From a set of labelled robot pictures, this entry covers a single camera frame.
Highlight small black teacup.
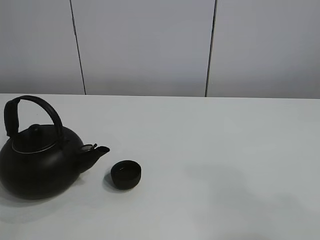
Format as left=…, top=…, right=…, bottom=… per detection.
left=110, top=160, right=142, bottom=190

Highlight black cast iron teapot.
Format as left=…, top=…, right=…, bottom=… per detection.
left=0, top=95, right=110, bottom=200

